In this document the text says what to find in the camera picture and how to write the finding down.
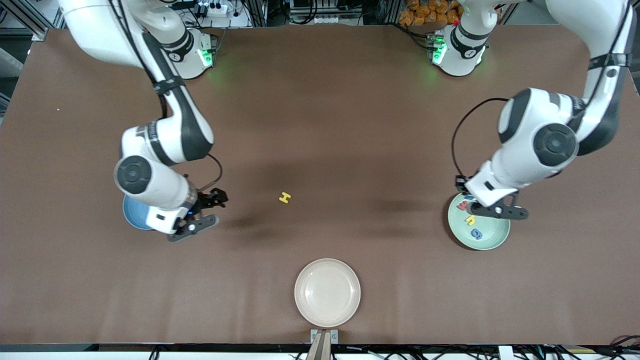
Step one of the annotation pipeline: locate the green plate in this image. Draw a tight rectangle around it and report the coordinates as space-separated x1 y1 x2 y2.
447 192 511 251

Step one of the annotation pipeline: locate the blue plate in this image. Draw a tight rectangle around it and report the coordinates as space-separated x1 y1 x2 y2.
122 195 157 231

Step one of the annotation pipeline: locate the beige plate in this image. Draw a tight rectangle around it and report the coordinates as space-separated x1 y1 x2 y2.
294 258 362 329

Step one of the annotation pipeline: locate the bag of oranges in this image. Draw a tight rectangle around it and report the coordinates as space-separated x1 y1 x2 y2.
398 0 463 27

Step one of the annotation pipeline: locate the white power strip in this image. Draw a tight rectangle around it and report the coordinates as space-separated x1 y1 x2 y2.
197 1 230 17

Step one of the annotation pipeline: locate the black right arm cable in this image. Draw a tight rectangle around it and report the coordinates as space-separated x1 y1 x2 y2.
107 0 224 194

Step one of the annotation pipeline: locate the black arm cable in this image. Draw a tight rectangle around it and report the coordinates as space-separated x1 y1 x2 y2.
107 0 224 194
451 97 511 180

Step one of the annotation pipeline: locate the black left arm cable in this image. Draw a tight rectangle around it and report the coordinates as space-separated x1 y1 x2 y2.
451 97 511 180

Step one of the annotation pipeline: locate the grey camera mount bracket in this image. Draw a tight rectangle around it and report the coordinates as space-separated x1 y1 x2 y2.
306 328 339 360

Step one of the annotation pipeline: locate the aluminium frame profile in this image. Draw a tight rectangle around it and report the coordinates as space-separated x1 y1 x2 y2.
0 0 66 42

